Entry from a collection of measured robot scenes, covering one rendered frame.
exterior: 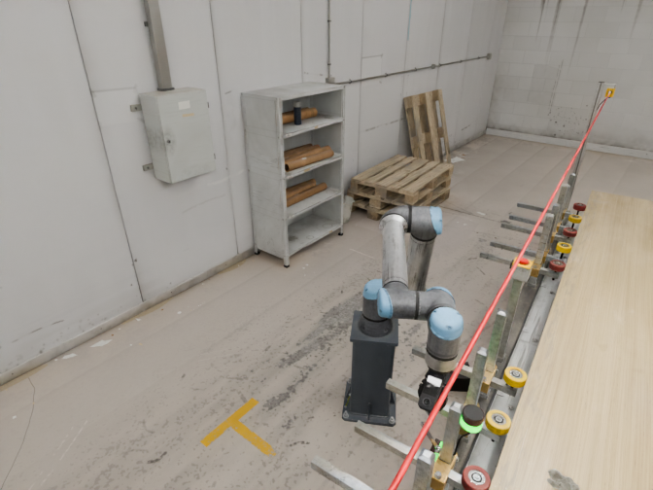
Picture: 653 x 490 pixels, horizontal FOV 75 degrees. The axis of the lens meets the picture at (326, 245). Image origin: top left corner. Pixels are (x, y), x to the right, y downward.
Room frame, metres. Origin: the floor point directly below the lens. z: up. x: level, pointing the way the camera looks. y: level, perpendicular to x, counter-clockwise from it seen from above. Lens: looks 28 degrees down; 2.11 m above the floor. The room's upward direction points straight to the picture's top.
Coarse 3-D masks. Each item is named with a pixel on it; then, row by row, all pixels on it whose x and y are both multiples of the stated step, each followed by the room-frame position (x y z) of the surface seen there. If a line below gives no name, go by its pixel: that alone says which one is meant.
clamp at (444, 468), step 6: (438, 456) 0.88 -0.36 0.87; (456, 456) 0.88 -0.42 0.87; (438, 462) 0.86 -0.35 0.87; (444, 462) 0.86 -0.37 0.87; (438, 468) 0.84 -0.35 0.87; (444, 468) 0.84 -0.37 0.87; (450, 468) 0.84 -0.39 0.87; (432, 474) 0.82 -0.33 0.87; (444, 474) 0.82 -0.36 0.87; (432, 480) 0.81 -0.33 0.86; (438, 480) 0.80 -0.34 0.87; (444, 480) 0.80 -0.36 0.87; (432, 486) 0.81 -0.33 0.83; (438, 486) 0.80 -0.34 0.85; (444, 486) 0.80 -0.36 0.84
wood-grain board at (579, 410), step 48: (576, 240) 2.31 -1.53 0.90; (624, 240) 2.31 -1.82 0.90; (576, 288) 1.80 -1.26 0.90; (624, 288) 1.80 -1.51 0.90; (576, 336) 1.42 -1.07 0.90; (624, 336) 1.42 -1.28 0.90; (528, 384) 1.16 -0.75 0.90; (576, 384) 1.16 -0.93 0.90; (624, 384) 1.16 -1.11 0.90; (528, 432) 0.95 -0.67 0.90; (576, 432) 0.95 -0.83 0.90; (624, 432) 0.95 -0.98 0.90; (528, 480) 0.78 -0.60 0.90; (576, 480) 0.78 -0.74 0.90; (624, 480) 0.78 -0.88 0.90
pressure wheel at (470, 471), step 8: (464, 472) 0.80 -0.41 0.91; (472, 472) 0.80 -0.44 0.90; (480, 472) 0.80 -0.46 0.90; (464, 480) 0.78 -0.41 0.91; (472, 480) 0.78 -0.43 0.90; (480, 480) 0.78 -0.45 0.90; (488, 480) 0.78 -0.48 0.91; (464, 488) 0.77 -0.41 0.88; (472, 488) 0.76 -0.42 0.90; (480, 488) 0.75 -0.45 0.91; (488, 488) 0.76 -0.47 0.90
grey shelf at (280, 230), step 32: (256, 96) 3.63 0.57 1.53; (288, 96) 3.57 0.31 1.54; (320, 96) 4.36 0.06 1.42; (256, 128) 3.65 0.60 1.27; (288, 128) 3.72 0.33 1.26; (320, 128) 4.36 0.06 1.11; (256, 160) 3.67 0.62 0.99; (320, 160) 3.96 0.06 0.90; (256, 192) 3.69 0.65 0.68; (320, 192) 4.10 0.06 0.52; (256, 224) 3.71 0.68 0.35; (288, 224) 4.13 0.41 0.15; (320, 224) 4.16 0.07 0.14; (288, 256) 3.49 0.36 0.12
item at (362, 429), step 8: (360, 424) 1.01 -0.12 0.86; (360, 432) 0.99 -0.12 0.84; (368, 432) 0.98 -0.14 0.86; (376, 432) 0.98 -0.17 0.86; (376, 440) 0.96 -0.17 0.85; (384, 440) 0.95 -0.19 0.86; (392, 440) 0.95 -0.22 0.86; (392, 448) 0.93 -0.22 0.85; (400, 448) 0.92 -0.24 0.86; (408, 448) 0.92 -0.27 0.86; (400, 456) 0.91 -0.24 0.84; (416, 456) 0.89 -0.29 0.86; (456, 472) 0.83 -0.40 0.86; (448, 480) 0.82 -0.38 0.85; (456, 480) 0.81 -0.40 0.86
